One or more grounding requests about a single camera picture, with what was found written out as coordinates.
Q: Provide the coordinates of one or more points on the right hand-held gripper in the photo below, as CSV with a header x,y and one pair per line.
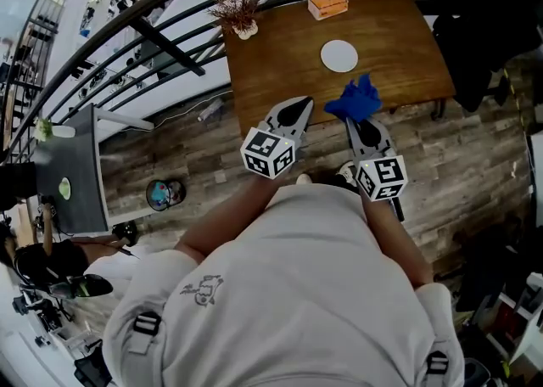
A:
x,y
382,177

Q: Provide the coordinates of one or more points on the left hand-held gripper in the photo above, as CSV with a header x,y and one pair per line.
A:
x,y
267,154

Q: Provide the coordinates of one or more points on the blue cloth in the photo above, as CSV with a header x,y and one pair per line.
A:
x,y
354,101

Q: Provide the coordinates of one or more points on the white round plate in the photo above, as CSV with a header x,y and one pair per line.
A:
x,y
339,55

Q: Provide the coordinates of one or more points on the person's left forearm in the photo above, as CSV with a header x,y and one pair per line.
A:
x,y
225,224

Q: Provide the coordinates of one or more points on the person's right forearm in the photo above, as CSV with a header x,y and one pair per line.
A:
x,y
390,241

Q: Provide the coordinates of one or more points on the person's right shoe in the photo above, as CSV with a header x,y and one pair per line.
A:
x,y
347,172

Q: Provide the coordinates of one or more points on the person's shoe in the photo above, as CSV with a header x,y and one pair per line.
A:
x,y
303,178
347,172

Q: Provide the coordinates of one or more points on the person's black trousers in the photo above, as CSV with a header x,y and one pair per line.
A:
x,y
335,181

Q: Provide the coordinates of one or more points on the person's left shoe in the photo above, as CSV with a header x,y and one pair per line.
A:
x,y
303,178

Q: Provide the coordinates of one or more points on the clear plastic bottle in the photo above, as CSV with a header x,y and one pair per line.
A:
x,y
211,109

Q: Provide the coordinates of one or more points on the dried plant in white vase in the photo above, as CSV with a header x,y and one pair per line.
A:
x,y
237,12

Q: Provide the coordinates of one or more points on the orange tissue box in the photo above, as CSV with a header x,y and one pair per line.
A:
x,y
327,5

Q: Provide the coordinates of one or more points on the black metal railing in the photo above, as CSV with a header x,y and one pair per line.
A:
x,y
169,48

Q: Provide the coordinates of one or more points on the person's white shirt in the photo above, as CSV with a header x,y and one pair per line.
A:
x,y
288,292

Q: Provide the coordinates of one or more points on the small green bowl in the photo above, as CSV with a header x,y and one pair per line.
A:
x,y
64,187

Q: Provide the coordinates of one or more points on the green plant in white vase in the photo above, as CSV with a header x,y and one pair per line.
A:
x,y
46,128

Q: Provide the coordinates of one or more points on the grey desk with white frame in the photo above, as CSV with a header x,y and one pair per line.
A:
x,y
70,181

